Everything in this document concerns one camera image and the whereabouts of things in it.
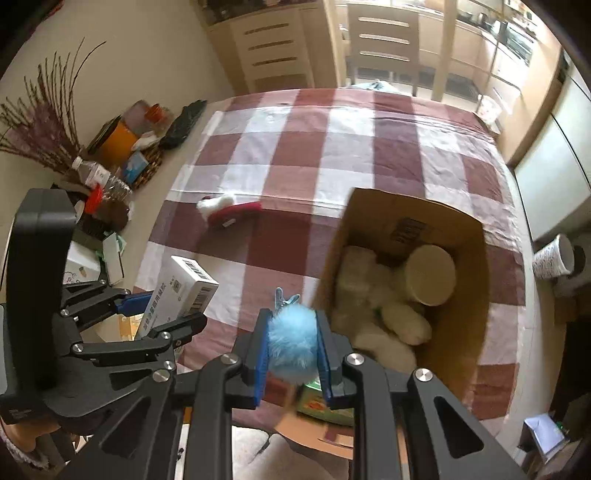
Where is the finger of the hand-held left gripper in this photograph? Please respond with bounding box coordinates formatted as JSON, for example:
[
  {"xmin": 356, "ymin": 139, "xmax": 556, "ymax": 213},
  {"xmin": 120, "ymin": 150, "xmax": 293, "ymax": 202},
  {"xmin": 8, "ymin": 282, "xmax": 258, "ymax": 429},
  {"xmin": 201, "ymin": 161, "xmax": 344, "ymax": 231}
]
[
  {"xmin": 69, "ymin": 313, "xmax": 208, "ymax": 370},
  {"xmin": 59, "ymin": 281, "xmax": 155, "ymax": 326}
]

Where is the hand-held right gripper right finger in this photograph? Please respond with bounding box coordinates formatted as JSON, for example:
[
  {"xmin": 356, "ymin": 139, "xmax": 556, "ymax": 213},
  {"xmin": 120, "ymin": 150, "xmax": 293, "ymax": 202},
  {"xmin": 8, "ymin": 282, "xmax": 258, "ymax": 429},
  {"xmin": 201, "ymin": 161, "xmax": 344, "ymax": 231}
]
[{"xmin": 314, "ymin": 308, "xmax": 527, "ymax": 480}]

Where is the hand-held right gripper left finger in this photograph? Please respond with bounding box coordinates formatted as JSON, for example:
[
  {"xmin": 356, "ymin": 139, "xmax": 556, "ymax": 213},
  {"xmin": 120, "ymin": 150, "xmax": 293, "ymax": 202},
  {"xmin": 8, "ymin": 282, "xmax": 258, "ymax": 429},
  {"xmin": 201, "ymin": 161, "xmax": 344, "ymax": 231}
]
[{"xmin": 60, "ymin": 308, "xmax": 273, "ymax": 480}]

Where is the blue fluffy pom-pom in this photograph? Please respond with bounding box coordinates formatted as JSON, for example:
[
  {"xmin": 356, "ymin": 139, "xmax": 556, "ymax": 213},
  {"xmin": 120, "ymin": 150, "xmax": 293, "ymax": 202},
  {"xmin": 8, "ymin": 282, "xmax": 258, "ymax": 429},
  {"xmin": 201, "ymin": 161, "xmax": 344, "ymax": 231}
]
[{"xmin": 267, "ymin": 287, "xmax": 320, "ymax": 386}]

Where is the white barcode box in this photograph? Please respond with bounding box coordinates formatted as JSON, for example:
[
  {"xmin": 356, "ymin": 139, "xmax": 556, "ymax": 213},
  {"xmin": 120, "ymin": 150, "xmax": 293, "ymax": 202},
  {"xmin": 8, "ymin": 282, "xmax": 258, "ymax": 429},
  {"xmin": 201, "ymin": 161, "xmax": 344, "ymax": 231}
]
[{"xmin": 139, "ymin": 255, "xmax": 220, "ymax": 337}]

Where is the white plush towel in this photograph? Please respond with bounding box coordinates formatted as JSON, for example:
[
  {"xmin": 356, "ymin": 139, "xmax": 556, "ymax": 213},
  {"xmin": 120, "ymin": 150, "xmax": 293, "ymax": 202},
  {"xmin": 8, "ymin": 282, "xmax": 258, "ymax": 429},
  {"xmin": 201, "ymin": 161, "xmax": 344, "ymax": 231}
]
[{"xmin": 330, "ymin": 246, "xmax": 432, "ymax": 370}]

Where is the plain white paper cup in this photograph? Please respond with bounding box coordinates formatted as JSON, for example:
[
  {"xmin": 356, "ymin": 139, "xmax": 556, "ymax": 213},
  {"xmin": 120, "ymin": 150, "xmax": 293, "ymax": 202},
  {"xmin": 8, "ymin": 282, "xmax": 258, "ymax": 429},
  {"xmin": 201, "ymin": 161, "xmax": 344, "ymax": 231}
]
[{"xmin": 392, "ymin": 244, "xmax": 458, "ymax": 308}]

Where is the cardboard box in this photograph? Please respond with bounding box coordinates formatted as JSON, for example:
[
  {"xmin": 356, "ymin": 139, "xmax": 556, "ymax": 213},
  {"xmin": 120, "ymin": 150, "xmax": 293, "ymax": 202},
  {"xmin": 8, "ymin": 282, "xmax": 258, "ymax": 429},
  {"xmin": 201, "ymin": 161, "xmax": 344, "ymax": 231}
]
[{"xmin": 311, "ymin": 187, "xmax": 490, "ymax": 421}]

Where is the yellow carton box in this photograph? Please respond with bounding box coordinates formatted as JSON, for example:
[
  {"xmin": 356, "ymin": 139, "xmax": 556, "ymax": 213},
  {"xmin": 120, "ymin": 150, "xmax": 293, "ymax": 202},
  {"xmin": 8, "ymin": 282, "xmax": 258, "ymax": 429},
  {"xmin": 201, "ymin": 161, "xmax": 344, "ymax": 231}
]
[{"xmin": 116, "ymin": 314, "xmax": 147, "ymax": 341}]

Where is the white printed flat box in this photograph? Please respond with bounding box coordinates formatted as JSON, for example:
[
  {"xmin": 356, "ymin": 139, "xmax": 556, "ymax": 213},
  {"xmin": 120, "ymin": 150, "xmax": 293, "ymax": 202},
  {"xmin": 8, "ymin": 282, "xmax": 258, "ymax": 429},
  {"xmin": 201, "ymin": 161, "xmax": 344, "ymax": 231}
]
[{"xmin": 62, "ymin": 240, "xmax": 102, "ymax": 287}]

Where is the white tissue box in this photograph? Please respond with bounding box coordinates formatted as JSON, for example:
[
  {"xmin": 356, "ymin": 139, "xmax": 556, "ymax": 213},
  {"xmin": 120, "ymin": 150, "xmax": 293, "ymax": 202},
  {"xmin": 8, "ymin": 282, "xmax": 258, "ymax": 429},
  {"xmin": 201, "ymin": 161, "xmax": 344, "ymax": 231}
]
[{"xmin": 102, "ymin": 233, "xmax": 126, "ymax": 284}]

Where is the green white packet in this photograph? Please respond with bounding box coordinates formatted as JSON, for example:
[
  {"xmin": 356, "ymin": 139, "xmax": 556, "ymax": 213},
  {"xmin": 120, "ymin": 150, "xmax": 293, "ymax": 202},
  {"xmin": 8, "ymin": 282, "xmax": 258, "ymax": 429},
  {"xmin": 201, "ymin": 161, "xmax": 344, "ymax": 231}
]
[{"xmin": 295, "ymin": 378, "xmax": 356, "ymax": 428}]

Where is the brown plush bag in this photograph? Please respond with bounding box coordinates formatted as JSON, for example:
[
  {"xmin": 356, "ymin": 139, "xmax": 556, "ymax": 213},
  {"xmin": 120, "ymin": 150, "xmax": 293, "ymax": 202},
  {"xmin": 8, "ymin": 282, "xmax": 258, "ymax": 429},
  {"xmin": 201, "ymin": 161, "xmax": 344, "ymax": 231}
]
[{"xmin": 76, "ymin": 198, "xmax": 132, "ymax": 238}]

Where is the clear plastic water bottle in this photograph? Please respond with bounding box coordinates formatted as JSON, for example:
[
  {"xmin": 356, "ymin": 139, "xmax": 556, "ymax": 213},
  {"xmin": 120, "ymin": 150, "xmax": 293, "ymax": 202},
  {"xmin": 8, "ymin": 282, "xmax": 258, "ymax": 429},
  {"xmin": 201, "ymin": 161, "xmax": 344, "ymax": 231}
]
[{"xmin": 71, "ymin": 156, "xmax": 134, "ymax": 204}]

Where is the red white Christmas sock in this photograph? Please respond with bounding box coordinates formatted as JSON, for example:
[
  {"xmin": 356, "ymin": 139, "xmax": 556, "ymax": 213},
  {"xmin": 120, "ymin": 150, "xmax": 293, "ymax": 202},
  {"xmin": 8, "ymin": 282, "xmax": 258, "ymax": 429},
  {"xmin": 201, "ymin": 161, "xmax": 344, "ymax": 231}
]
[{"xmin": 196, "ymin": 194, "xmax": 264, "ymax": 229}]

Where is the woven basket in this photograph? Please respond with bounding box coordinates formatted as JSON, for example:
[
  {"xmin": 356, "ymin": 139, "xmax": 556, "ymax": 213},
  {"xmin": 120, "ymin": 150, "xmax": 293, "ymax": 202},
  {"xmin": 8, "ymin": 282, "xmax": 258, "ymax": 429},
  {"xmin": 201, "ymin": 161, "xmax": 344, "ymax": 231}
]
[{"xmin": 115, "ymin": 145, "xmax": 164, "ymax": 190}]

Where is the blue packet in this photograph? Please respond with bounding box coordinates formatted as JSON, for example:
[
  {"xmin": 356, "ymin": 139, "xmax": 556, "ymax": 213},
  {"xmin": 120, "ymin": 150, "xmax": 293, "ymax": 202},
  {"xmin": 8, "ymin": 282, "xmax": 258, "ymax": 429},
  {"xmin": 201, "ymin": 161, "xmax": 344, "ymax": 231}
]
[{"xmin": 122, "ymin": 152, "xmax": 148, "ymax": 183}]

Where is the dried lavender bunch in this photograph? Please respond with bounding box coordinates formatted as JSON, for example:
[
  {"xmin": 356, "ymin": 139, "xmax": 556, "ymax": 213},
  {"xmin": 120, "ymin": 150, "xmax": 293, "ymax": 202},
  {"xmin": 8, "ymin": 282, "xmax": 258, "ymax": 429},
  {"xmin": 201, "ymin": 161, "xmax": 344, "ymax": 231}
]
[{"xmin": 0, "ymin": 39, "xmax": 107, "ymax": 176}]

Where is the orange jar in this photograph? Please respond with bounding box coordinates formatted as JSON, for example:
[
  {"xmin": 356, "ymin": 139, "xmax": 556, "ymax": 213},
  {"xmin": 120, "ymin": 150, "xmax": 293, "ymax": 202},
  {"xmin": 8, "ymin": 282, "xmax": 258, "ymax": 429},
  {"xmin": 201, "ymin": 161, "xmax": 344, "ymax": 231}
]
[{"xmin": 88, "ymin": 115, "xmax": 141, "ymax": 167}]

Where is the black pouch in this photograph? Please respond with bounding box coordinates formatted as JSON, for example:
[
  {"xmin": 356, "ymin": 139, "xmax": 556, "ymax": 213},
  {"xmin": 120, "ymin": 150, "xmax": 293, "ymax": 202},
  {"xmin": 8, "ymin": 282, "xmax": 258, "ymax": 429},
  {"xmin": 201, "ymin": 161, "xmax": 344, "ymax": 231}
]
[{"xmin": 159, "ymin": 99, "xmax": 208, "ymax": 149}]

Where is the red lidded jar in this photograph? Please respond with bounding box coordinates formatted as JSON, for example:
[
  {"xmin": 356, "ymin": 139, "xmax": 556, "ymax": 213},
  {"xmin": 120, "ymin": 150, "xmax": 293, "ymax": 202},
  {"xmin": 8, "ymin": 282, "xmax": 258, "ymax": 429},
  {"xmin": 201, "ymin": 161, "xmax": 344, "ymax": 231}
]
[{"xmin": 124, "ymin": 100, "xmax": 175, "ymax": 134}]

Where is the red white checkered tablecloth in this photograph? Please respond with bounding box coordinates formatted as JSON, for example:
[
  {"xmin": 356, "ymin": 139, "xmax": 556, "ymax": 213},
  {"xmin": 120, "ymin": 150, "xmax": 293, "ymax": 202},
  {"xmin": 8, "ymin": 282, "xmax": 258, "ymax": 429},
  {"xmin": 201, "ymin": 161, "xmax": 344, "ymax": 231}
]
[{"xmin": 131, "ymin": 88, "xmax": 527, "ymax": 421}]

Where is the small white open box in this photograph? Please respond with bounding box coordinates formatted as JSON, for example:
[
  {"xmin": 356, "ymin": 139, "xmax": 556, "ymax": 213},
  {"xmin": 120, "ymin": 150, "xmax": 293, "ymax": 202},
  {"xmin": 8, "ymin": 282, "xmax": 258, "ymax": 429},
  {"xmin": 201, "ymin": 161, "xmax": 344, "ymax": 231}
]
[{"xmin": 522, "ymin": 413, "xmax": 568, "ymax": 462}]

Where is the printed paper cup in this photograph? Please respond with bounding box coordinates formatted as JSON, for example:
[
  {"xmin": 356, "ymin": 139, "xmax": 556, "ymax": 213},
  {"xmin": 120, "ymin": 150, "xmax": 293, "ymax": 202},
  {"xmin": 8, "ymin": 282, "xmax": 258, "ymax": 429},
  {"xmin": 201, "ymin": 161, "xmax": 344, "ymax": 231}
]
[{"xmin": 532, "ymin": 234, "xmax": 575, "ymax": 280}]

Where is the cream slatted chair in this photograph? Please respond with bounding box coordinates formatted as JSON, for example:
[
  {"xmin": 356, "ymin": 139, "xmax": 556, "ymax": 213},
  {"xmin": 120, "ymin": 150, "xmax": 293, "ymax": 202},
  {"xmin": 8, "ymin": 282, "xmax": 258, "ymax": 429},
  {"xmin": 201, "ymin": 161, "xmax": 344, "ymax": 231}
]
[
  {"xmin": 344, "ymin": 4, "xmax": 421, "ymax": 95},
  {"xmin": 228, "ymin": 7, "xmax": 319, "ymax": 93}
]

